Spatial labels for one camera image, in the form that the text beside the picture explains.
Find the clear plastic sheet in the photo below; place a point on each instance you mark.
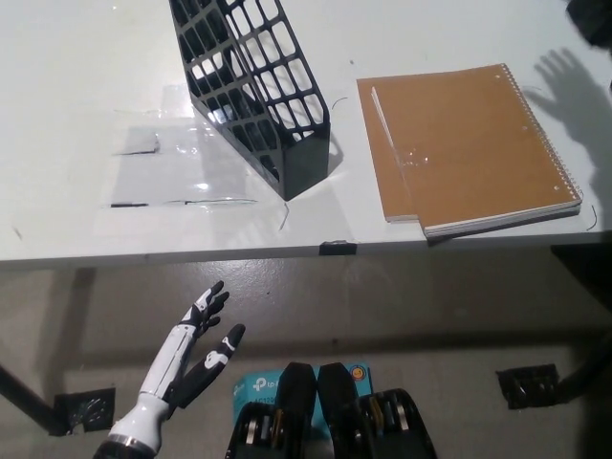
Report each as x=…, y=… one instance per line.
x=191, y=181

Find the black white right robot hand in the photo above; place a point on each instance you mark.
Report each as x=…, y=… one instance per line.
x=590, y=21

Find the black lattice book holder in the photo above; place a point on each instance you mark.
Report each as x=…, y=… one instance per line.
x=306, y=162

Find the grey paper patch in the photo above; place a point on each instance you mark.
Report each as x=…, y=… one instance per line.
x=136, y=142

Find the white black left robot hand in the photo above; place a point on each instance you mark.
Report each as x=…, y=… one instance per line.
x=181, y=363

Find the brown spiral notebook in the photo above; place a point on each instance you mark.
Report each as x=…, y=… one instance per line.
x=478, y=143
x=382, y=158

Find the small black tape piece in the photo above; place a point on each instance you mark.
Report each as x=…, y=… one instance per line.
x=337, y=247

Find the teal tp-link box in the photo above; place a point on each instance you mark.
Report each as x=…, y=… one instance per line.
x=255, y=387

